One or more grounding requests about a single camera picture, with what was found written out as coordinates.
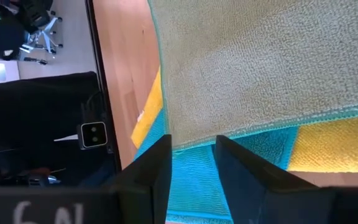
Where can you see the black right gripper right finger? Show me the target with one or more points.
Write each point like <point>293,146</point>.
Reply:
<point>259,193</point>

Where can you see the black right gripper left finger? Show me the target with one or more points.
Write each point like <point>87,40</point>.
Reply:
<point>135,199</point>

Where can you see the teal microfiber towel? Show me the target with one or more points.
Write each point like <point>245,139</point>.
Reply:
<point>194,180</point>

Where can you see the yellow microfiber towel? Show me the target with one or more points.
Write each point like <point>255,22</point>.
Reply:
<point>331,146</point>

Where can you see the pale sage green towel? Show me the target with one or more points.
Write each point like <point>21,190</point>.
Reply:
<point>259,62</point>

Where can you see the white-based office chair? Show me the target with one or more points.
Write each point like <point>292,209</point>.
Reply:
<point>43,34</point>

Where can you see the small white-rimmed camera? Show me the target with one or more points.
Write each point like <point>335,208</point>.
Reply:
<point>93,134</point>

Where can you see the black aluminium table frame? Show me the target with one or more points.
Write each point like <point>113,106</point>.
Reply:
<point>102,87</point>

